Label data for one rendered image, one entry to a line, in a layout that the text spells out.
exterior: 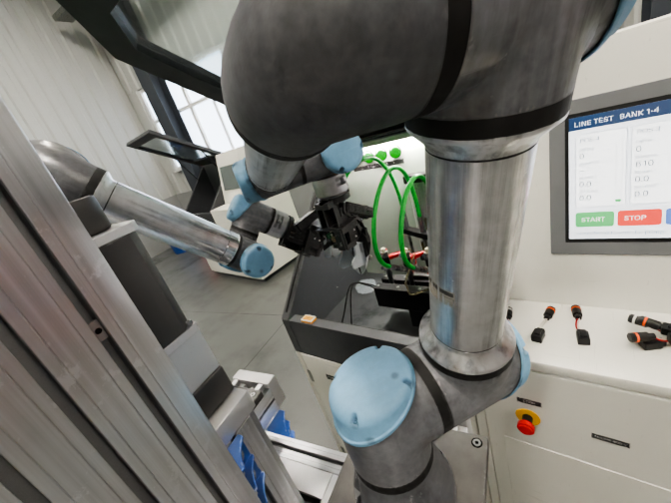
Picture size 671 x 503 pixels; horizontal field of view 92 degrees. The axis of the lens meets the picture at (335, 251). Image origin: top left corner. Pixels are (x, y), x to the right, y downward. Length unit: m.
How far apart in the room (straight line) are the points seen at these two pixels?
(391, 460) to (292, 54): 0.42
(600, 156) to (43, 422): 0.97
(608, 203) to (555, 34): 0.72
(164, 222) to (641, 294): 1.02
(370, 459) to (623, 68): 0.86
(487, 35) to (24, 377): 0.36
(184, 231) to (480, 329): 0.55
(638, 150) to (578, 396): 0.52
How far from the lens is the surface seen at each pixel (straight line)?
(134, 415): 0.37
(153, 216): 0.69
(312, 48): 0.18
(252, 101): 0.22
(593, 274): 0.98
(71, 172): 0.69
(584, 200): 0.94
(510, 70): 0.23
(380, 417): 0.41
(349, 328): 1.07
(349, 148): 0.56
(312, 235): 0.91
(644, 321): 0.92
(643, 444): 0.97
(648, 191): 0.94
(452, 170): 0.27
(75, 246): 0.33
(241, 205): 0.85
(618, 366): 0.86
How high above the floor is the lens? 1.57
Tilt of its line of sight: 22 degrees down
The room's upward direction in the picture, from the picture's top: 18 degrees counter-clockwise
